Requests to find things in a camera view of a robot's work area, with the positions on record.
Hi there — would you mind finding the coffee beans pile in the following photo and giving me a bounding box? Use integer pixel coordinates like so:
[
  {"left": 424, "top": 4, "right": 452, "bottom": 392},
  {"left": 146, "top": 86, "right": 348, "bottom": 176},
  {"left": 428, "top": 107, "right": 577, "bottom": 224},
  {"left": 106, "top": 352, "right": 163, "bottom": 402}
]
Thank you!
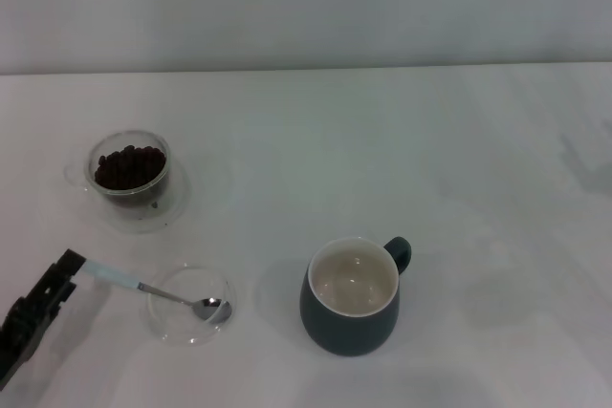
[{"left": 94, "top": 143, "right": 168, "bottom": 191}]

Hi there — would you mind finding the small clear glass dish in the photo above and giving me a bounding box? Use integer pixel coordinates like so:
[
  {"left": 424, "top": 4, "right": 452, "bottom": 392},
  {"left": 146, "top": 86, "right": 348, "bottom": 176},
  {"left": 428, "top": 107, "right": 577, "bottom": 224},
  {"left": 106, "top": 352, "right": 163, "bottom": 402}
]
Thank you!
[{"left": 147, "top": 263, "right": 238, "bottom": 348}]

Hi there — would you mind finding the clear glass cup with handle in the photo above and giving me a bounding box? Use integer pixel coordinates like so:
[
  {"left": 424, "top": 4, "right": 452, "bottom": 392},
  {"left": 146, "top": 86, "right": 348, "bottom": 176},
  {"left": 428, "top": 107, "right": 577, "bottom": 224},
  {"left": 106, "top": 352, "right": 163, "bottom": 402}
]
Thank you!
[{"left": 64, "top": 129, "right": 172, "bottom": 211}]

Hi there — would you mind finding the blue handled metal spoon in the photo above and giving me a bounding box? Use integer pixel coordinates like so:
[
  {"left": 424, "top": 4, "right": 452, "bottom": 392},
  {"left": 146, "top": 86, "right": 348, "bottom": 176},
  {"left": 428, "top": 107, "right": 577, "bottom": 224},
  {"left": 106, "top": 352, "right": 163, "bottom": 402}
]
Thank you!
[{"left": 81, "top": 259, "right": 232, "bottom": 322}]

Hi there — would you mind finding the dark grey ceramic mug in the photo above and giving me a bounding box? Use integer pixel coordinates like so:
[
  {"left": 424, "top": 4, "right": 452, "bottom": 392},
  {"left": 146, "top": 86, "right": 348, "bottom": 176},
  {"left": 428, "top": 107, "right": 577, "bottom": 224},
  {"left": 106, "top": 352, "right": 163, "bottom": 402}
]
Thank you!
[{"left": 299, "top": 235, "right": 413, "bottom": 357}]

